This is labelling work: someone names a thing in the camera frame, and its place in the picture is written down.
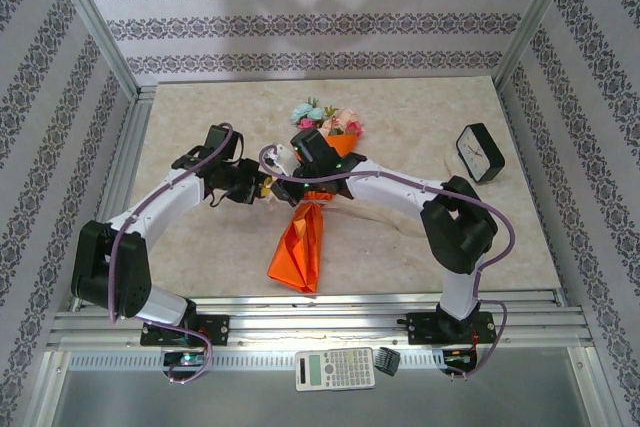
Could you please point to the magenta fake rose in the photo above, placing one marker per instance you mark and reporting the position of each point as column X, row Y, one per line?
column 306, row 124

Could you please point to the peach fake flower spray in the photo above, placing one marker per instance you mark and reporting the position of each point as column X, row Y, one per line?
column 342, row 116

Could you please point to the green leafy fake sprig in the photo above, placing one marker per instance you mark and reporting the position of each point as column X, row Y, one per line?
column 330, row 111

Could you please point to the blue fake flower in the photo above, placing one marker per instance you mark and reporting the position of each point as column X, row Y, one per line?
column 306, row 111

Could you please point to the orange wrapping paper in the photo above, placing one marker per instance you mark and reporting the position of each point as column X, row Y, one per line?
column 300, row 252

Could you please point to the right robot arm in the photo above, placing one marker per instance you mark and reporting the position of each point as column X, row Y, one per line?
column 400, row 192

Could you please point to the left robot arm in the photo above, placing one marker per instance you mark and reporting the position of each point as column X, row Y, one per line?
column 160, row 217

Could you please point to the black alarm clock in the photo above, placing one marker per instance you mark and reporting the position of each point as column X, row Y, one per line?
column 480, row 154

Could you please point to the slotted metal strip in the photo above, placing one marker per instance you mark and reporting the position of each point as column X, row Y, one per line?
column 250, row 361

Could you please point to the small green-lit circuit board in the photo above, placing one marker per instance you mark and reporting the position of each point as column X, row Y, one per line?
column 457, row 357
column 185, row 359

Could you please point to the white scientific calculator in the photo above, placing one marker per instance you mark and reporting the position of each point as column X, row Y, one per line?
column 335, row 369

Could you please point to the small black box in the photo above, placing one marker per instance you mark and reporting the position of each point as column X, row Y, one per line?
column 387, row 359

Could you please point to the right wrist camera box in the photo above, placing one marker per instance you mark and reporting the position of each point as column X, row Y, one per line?
column 310, row 147

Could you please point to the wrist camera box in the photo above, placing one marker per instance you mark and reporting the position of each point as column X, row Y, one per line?
column 222, row 142
column 310, row 147

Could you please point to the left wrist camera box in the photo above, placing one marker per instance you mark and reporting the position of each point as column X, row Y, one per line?
column 222, row 142

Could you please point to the aluminium frame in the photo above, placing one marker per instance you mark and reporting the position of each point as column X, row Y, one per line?
column 320, row 321

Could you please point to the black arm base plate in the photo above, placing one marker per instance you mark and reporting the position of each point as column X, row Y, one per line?
column 425, row 329
column 215, row 329

